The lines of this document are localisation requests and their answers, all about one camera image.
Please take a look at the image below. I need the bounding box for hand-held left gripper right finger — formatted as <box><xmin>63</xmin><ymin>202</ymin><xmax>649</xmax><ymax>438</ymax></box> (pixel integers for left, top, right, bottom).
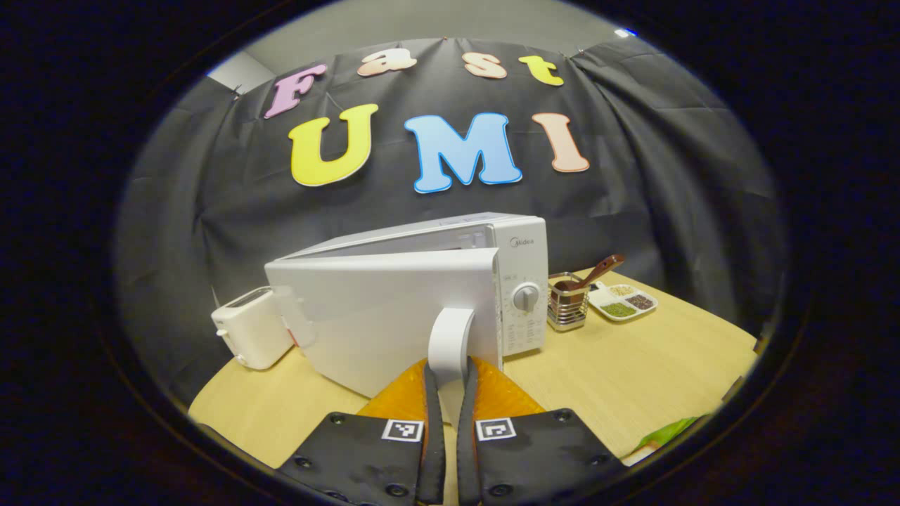
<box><xmin>457</xmin><ymin>355</ymin><xmax>626</xmax><ymax>506</ymax></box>

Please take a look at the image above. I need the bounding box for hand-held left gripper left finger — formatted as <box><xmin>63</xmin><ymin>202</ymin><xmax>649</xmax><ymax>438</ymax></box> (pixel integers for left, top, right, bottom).
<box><xmin>278</xmin><ymin>358</ymin><xmax>445</xmax><ymax>506</ymax></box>

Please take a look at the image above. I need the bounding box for white microwave oven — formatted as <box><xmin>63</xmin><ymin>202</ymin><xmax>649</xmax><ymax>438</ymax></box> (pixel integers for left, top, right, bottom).
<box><xmin>264</xmin><ymin>212</ymin><xmax>549</xmax><ymax>400</ymax></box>

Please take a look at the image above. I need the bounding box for white divided dish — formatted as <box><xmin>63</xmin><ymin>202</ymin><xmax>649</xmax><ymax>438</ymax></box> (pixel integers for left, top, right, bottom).
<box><xmin>588</xmin><ymin>283</ymin><xmax>659</xmax><ymax>323</ymax></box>

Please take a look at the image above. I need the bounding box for white toaster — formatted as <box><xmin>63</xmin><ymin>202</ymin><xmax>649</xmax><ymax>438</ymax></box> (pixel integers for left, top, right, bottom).
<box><xmin>211</xmin><ymin>286</ymin><xmax>295</xmax><ymax>371</ymax></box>

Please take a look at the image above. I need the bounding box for brown wooden spoon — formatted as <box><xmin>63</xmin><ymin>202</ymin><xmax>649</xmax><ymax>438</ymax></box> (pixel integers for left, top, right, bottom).
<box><xmin>555</xmin><ymin>254</ymin><xmax>625</xmax><ymax>292</ymax></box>

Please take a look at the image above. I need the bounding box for black backdrop cloth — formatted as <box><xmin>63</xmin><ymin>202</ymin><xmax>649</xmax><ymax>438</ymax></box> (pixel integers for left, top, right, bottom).
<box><xmin>116</xmin><ymin>39</ymin><xmax>785</xmax><ymax>408</ymax></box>

